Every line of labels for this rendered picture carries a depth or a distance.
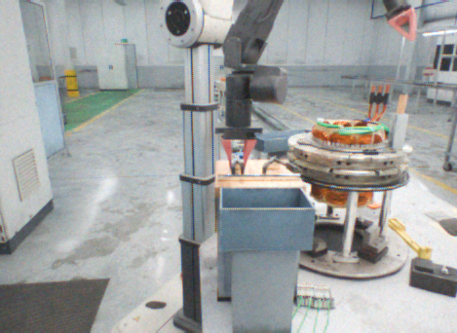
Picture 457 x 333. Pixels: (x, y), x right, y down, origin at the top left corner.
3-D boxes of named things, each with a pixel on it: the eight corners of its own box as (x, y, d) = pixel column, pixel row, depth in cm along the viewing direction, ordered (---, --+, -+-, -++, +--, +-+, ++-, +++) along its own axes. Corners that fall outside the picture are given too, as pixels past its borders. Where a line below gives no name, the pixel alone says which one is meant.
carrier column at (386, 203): (386, 240, 100) (397, 174, 94) (378, 240, 100) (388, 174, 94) (382, 237, 102) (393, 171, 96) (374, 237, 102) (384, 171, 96)
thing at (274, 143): (299, 197, 138) (305, 128, 129) (317, 206, 128) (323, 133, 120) (247, 206, 128) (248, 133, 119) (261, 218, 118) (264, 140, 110)
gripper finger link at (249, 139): (255, 172, 73) (256, 130, 70) (222, 172, 73) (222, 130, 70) (251, 164, 79) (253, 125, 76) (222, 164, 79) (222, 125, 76)
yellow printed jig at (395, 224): (433, 259, 95) (435, 248, 94) (420, 259, 94) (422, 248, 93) (396, 223, 115) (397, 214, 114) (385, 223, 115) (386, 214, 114)
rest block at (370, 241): (361, 246, 93) (363, 230, 91) (370, 240, 96) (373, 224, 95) (377, 253, 90) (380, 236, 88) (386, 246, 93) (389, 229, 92)
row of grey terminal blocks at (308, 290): (333, 297, 79) (335, 282, 78) (336, 312, 75) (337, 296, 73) (289, 292, 81) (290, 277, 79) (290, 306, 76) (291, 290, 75)
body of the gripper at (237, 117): (263, 136, 70) (264, 100, 68) (214, 136, 70) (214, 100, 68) (259, 130, 77) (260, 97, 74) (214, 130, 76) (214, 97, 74)
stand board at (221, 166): (306, 197, 70) (306, 186, 69) (214, 198, 69) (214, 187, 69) (287, 167, 89) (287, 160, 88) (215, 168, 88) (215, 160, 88)
